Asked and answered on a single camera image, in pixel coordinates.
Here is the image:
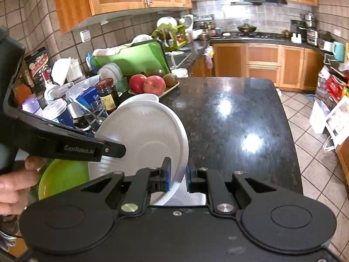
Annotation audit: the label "black gas stove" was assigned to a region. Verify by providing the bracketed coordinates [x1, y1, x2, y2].
[232, 32, 285, 41]

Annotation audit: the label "dark sauce jar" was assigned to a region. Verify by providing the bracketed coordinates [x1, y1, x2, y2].
[95, 78, 121, 115]

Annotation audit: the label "green plastic plate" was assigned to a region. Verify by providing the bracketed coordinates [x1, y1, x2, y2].
[38, 159, 91, 200]

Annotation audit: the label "wooden base cabinets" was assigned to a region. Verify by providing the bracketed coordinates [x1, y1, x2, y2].
[191, 43, 325, 92]

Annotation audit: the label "black round lid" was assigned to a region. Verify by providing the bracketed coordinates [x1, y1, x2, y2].
[74, 117, 92, 131]

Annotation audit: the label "steel sink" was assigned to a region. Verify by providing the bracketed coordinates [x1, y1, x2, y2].
[166, 50, 192, 70]

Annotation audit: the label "white round cooker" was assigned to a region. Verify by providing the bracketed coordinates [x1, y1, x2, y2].
[157, 17, 178, 29]

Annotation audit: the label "clear glass cup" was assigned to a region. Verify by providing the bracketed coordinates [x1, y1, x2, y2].
[82, 101, 109, 131]

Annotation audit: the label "blue tissue pack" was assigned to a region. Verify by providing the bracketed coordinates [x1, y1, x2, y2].
[76, 86, 103, 107]

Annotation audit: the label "stack of white dishes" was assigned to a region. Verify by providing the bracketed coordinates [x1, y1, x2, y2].
[98, 63, 123, 84]

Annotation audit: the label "black coffee machine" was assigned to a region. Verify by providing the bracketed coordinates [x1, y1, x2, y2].
[291, 20, 307, 43]

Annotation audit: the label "green cutting board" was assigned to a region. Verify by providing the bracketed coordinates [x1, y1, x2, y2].
[91, 40, 167, 80]

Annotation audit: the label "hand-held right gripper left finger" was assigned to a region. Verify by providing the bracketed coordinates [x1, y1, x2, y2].
[81, 157, 173, 217]

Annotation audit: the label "black range hood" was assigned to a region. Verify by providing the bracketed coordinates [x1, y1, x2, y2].
[231, 0, 288, 5]

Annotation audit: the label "black printed box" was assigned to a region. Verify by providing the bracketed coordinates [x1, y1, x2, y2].
[24, 47, 54, 88]

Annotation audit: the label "red printed bags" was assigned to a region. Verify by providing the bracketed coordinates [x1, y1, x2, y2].
[316, 65, 349, 110]

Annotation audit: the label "teal mug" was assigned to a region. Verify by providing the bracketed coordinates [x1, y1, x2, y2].
[332, 41, 346, 62]

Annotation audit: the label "white foam container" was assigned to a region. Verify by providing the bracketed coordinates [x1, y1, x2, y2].
[52, 58, 72, 86]

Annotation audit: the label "blue and white paper cup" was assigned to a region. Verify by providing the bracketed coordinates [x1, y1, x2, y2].
[42, 100, 76, 129]

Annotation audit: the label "green dish rack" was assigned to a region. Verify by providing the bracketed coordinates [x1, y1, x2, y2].
[152, 23, 192, 47]

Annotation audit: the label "white paper bag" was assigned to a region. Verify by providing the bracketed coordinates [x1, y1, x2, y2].
[309, 95, 349, 147]

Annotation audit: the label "purple water bottle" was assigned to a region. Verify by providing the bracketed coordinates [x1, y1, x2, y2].
[22, 97, 44, 118]

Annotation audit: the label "clear bottle with red cap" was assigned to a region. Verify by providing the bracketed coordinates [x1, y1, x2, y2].
[41, 71, 59, 99]

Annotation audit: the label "person's left hand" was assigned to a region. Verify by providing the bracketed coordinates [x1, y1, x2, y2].
[0, 157, 47, 216]

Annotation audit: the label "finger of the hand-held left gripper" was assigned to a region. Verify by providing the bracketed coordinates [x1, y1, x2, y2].
[8, 91, 127, 162]

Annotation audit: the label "dark wok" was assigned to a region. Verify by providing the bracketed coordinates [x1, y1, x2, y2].
[237, 24, 258, 33]

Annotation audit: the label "purple hanging cloth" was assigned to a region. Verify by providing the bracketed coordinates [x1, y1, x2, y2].
[204, 46, 215, 69]

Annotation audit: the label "white cloth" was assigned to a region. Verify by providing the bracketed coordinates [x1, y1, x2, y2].
[93, 42, 135, 58]

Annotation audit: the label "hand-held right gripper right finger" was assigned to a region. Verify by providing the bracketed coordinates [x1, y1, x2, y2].
[185, 165, 276, 216]

